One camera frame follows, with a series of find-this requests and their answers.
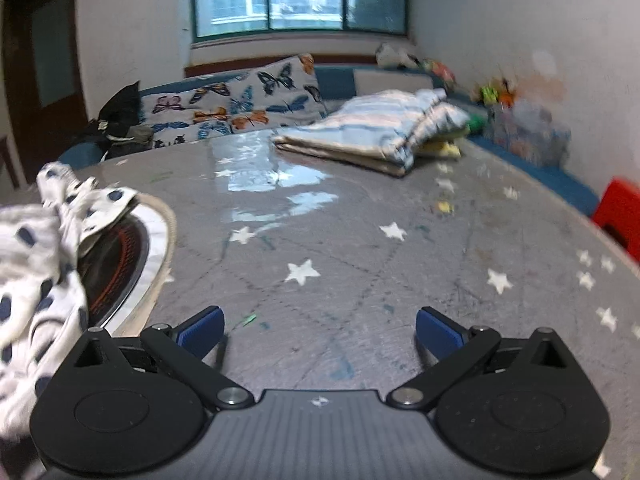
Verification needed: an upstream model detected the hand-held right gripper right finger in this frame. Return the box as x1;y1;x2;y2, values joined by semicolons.
387;306;576;411

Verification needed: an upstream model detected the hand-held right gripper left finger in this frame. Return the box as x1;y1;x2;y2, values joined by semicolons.
64;306;255;411

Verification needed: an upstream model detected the white polka dot garment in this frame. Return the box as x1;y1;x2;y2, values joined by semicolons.
0;162;141;480

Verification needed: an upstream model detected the round black induction cooker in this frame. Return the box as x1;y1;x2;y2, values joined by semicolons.
75;192;178;338

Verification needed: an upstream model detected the grey star-print tablecloth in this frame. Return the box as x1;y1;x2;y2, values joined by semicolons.
65;127;640;480

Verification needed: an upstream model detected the yellow cloth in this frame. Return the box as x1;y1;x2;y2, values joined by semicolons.
419;136;463;161

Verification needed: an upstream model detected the folded striped blanket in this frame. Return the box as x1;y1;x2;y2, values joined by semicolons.
270;88;473;178

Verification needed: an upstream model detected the red plastic stool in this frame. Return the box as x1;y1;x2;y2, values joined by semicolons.
590;176;640;253

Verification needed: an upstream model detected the clear plastic storage box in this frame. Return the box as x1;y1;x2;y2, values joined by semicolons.
492;100;573;168

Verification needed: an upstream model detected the butterfly print sofa cover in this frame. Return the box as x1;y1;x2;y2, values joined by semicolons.
140;52;328;151

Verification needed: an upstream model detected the black bag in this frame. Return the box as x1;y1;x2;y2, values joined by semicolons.
87;80;153;161

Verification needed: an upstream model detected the pile of colourful toys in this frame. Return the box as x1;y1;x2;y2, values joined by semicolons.
420;57;521;110

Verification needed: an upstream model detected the blue sofa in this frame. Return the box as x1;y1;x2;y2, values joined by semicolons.
57;62;601;216

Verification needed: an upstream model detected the white plastic bag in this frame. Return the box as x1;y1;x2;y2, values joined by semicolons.
375;42;421;70

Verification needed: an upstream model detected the brown door with glass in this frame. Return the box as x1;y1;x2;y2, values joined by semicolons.
0;0;88;181

